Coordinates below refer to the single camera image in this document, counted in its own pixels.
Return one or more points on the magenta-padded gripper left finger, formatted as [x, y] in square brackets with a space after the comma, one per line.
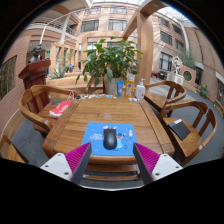
[56, 165]

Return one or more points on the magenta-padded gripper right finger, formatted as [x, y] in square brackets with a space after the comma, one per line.
[165, 166]

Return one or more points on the black computer mouse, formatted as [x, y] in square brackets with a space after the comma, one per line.
[110, 139]

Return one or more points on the blue cartoon-print mouse pad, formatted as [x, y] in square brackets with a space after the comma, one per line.
[93, 140]

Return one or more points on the wooden armchair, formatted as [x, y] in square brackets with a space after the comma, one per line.
[10, 151]
[156, 100]
[89, 85]
[191, 146]
[30, 113]

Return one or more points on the black notebook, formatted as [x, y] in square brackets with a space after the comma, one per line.
[180, 130]

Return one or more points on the red and white package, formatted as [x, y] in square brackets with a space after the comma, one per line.
[60, 108]

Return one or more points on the clear tray with white items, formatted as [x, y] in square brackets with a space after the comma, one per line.
[132, 99]

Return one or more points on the white pump dispenser bottle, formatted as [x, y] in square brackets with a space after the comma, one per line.
[140, 91]

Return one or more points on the yellow dish soap bottle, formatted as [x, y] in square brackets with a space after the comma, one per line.
[130, 88]

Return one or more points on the yellow flowering plant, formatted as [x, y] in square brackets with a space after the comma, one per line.
[203, 90]

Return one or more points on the blue squeeze tube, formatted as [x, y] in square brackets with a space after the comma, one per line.
[120, 89]

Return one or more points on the white abstract sculpture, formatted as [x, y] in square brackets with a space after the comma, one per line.
[177, 65]

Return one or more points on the dark bust statue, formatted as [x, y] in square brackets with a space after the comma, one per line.
[35, 55]

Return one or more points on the green potted plant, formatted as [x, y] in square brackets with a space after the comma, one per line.
[110, 60]

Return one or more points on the dark red wooden pedestal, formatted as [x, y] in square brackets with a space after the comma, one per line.
[33, 75]

